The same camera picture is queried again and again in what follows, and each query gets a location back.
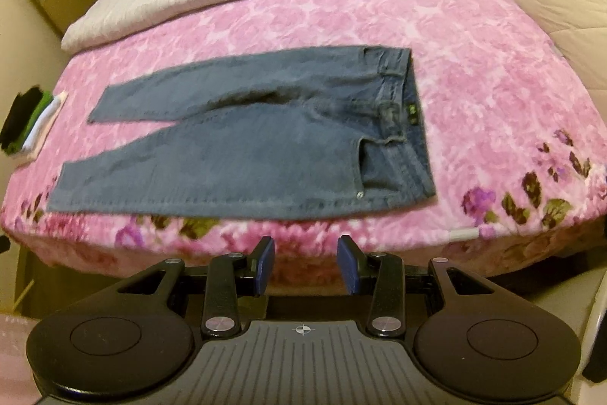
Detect black folded garment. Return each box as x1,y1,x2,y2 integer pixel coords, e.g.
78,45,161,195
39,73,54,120
0,87,44,155

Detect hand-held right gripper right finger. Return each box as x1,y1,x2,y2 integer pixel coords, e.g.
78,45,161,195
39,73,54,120
337,235,498,337

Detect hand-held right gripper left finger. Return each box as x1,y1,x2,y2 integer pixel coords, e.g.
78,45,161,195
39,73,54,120
114,236,277,337

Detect blue denim jeans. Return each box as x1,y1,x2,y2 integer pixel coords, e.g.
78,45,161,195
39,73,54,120
46,45,437,222

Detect pink floral blanket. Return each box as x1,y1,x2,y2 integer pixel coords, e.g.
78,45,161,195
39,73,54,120
0,0,607,280

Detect green folded garment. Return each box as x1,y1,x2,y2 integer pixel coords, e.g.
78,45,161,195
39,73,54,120
9,93,55,150

